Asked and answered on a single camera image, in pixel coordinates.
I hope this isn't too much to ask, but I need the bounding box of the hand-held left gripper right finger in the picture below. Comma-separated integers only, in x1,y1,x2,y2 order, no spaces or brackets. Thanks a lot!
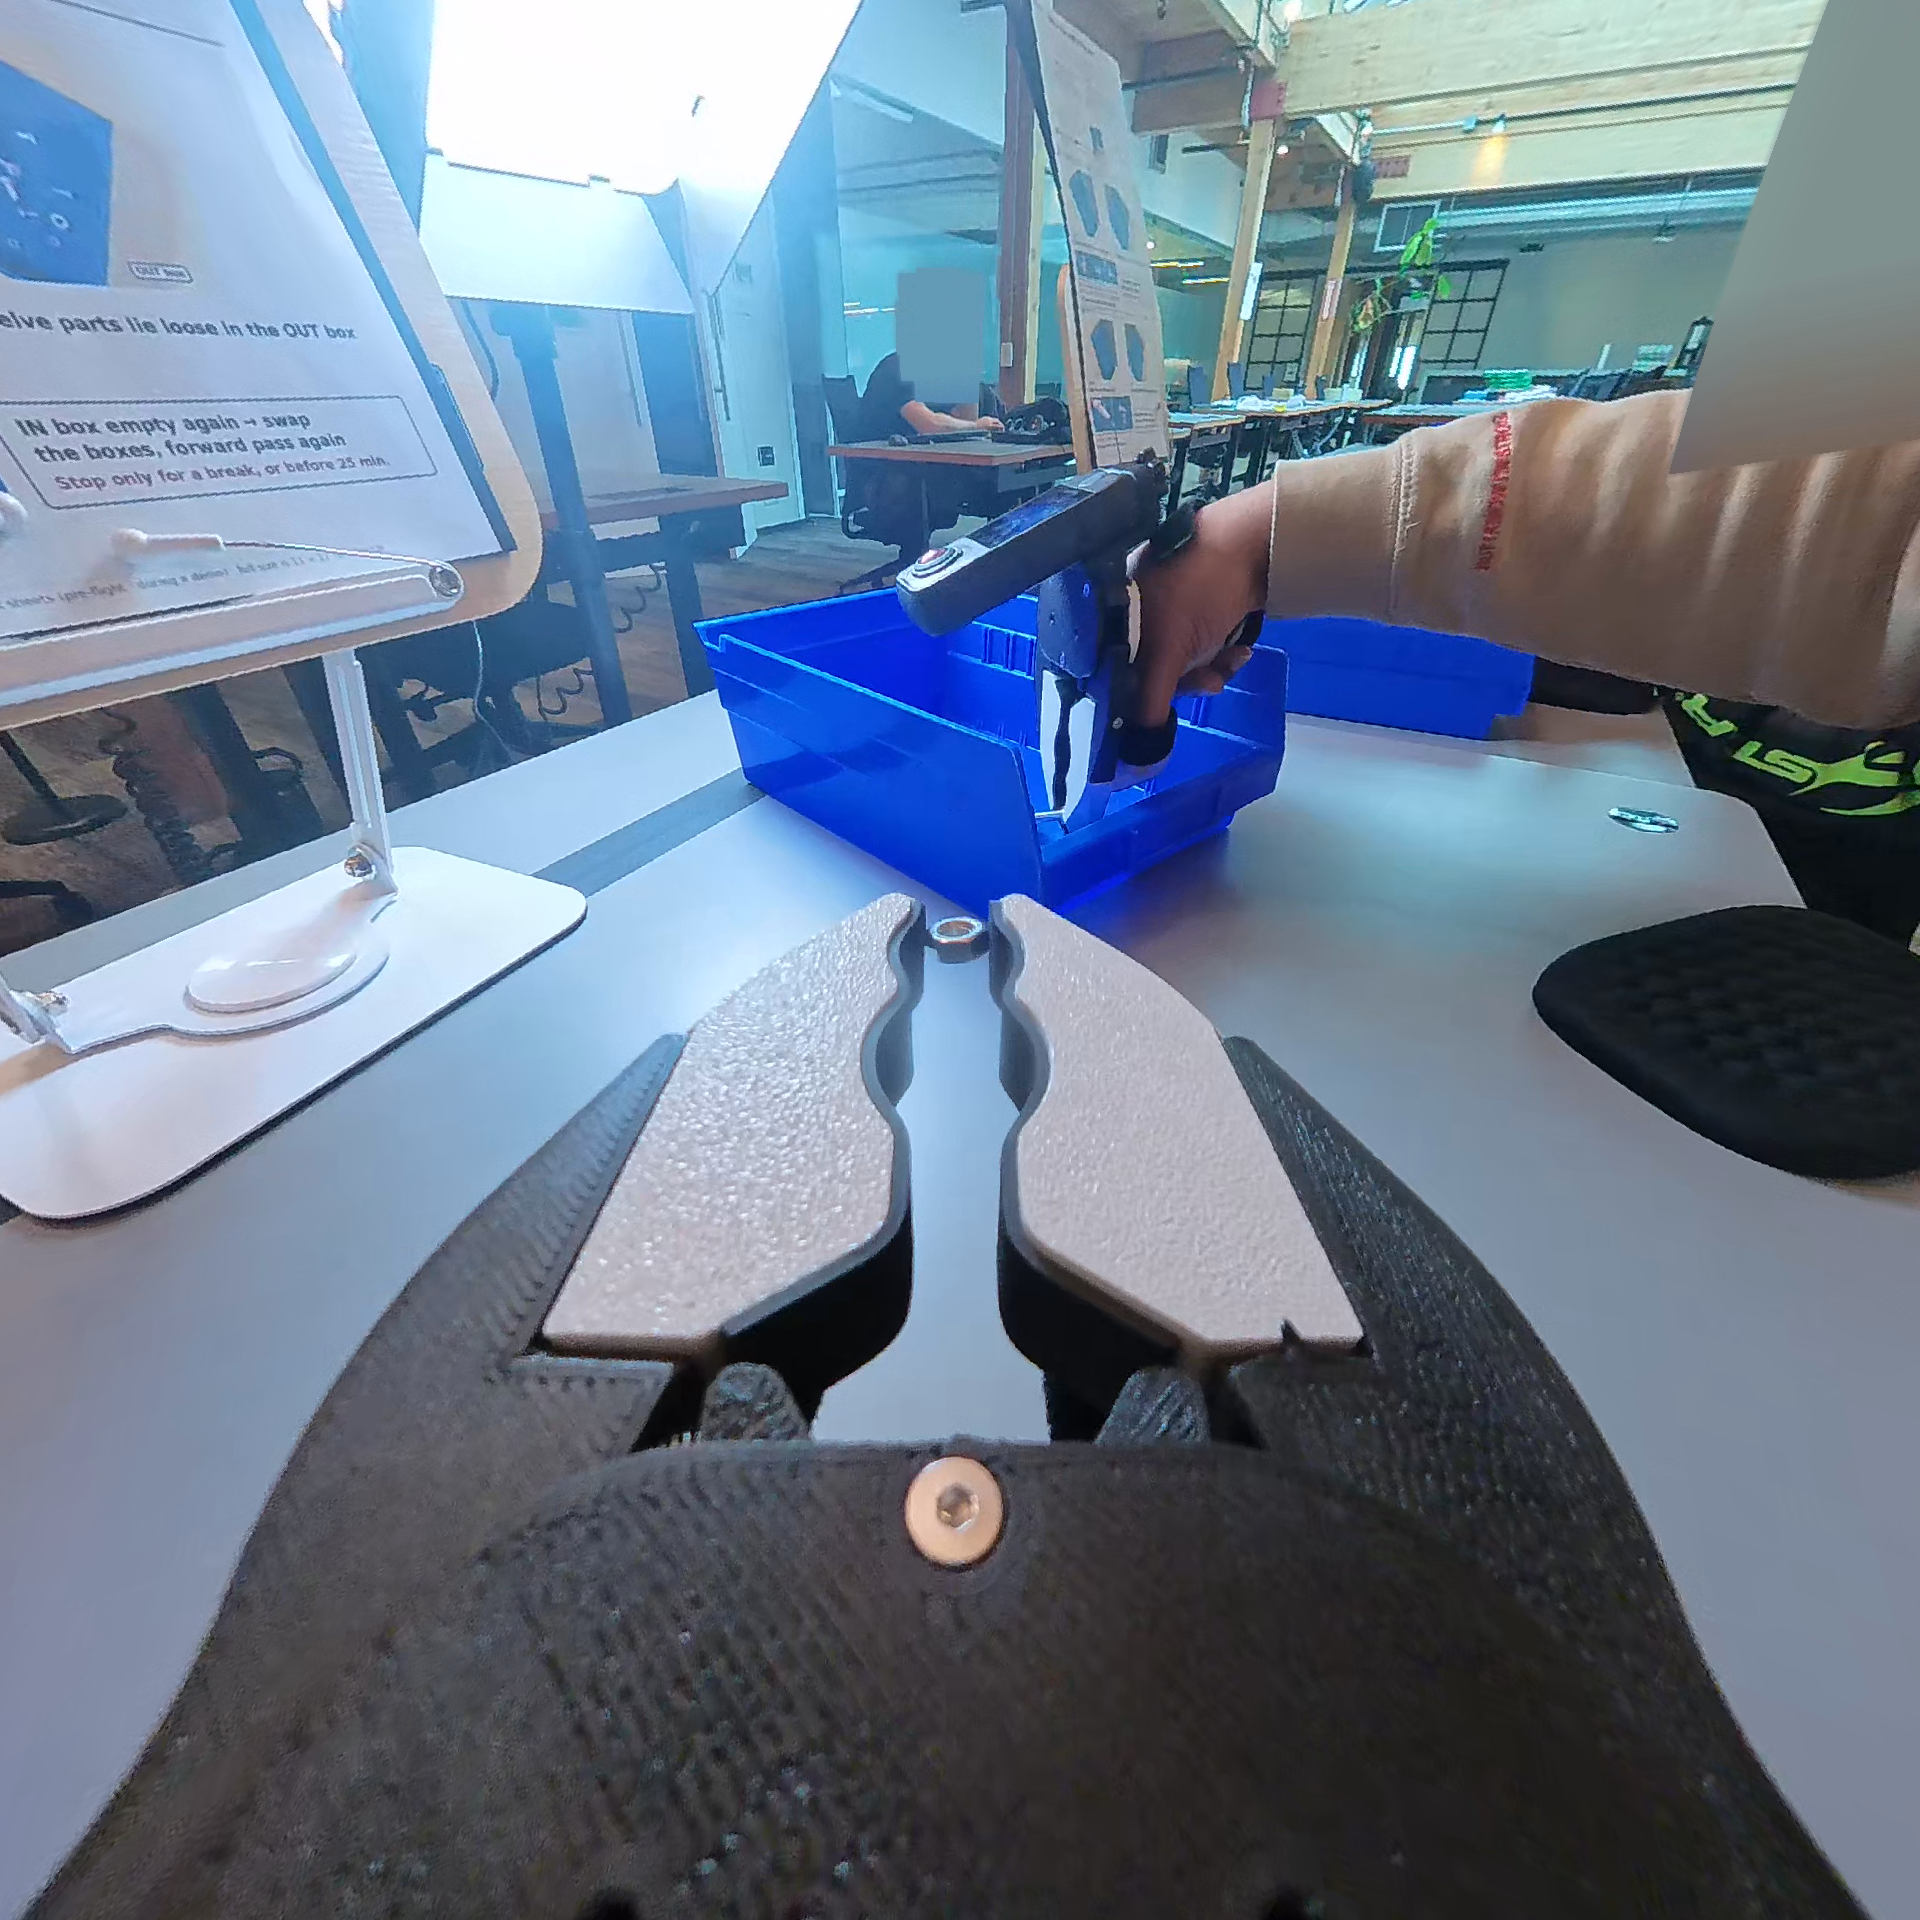
993,897,1368,1413

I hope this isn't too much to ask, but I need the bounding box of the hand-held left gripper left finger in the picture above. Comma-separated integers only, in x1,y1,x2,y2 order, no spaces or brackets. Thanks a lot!
542,897,921,1413

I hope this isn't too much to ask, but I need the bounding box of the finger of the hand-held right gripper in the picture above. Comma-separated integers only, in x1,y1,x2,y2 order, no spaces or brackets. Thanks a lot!
1035,660,1100,821

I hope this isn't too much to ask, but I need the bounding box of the blue plastic bin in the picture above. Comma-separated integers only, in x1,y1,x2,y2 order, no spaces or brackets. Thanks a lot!
1261,615,1538,743
697,586,1292,911

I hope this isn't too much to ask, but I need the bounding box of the person's right forearm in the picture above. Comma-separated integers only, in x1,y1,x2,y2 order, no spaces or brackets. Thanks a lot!
1261,385,1920,732

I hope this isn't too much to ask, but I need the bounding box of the person's right hand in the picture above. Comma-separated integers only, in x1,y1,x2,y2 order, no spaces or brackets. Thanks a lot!
1123,475,1280,763

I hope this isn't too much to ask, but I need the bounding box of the wooden desk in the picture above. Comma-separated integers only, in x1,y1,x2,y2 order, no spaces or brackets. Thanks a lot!
571,475,788,723
826,436,1082,572

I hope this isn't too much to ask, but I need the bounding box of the cardboard sign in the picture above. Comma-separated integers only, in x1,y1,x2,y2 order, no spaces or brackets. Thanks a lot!
1022,0,1173,466

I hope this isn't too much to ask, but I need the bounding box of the studio softbox light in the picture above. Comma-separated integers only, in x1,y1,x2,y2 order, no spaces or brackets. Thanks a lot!
421,0,874,723

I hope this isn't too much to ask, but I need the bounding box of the black chair armrest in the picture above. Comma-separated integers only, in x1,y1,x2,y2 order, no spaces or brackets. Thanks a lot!
1537,907,1920,1182

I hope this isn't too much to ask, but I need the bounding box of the white instruction sheet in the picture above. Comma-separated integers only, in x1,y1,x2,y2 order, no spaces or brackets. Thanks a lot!
0,0,497,646

